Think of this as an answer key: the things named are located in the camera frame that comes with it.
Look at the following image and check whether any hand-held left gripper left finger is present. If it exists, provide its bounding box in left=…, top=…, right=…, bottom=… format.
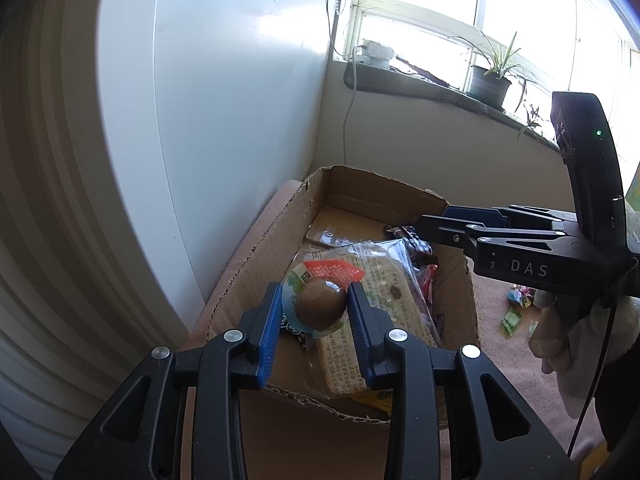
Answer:
left=52, top=281, right=285, bottom=480

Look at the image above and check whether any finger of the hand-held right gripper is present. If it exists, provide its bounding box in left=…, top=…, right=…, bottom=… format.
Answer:
left=415, top=214, right=566, bottom=261
left=442, top=204, right=581, bottom=233

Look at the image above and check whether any brown cardboard box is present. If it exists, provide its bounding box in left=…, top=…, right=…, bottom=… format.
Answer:
left=206, top=165, right=481, bottom=428

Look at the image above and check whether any white cable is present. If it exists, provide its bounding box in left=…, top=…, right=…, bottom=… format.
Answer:
left=341, top=45, right=358, bottom=167

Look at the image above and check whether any yellow snack packet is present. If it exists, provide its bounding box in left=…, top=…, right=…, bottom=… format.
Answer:
left=350, top=390, right=396, bottom=416

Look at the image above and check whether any orange wrapped candy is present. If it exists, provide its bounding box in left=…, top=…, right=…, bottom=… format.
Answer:
left=507, top=284, right=536, bottom=308

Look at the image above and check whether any grey stone window sill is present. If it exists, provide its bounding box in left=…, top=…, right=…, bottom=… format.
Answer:
left=344, top=60, right=563, bottom=153

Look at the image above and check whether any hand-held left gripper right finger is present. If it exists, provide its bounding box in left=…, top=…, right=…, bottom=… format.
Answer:
left=346, top=281, right=578, bottom=480

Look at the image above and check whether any potted spider plant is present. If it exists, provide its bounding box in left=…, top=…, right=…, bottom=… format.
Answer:
left=447, top=30, right=551, bottom=143

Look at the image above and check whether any red blue chocolate bar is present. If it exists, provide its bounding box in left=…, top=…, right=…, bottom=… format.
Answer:
left=384, top=224, right=438, bottom=267

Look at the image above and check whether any dark flat object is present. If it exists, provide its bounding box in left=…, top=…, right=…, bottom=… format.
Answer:
left=390, top=55, right=446, bottom=83

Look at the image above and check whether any large clear cracker package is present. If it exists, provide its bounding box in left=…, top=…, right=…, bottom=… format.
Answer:
left=300, top=240, right=443, bottom=401

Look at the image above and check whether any person's right hand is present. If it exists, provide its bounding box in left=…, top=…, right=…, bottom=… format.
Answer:
left=527, top=290, right=608, bottom=418

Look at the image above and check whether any black white patterned packet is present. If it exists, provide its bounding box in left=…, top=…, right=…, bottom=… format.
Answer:
left=280, top=310, right=316, bottom=348

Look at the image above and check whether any black cable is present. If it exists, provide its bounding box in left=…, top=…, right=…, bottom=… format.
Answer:
left=567, top=280, right=618, bottom=458

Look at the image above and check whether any braised egg pack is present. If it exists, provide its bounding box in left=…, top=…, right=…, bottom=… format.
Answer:
left=281, top=259, right=367, bottom=337

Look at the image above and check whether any white ribbed panel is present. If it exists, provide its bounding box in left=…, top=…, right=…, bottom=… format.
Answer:
left=0, top=5, right=201, bottom=461

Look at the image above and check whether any white cabinet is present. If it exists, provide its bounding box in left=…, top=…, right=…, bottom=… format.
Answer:
left=97, top=0, right=333, bottom=333

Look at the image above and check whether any white plastic adapter box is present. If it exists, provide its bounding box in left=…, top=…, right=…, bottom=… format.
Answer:
left=357, top=39, right=396, bottom=70

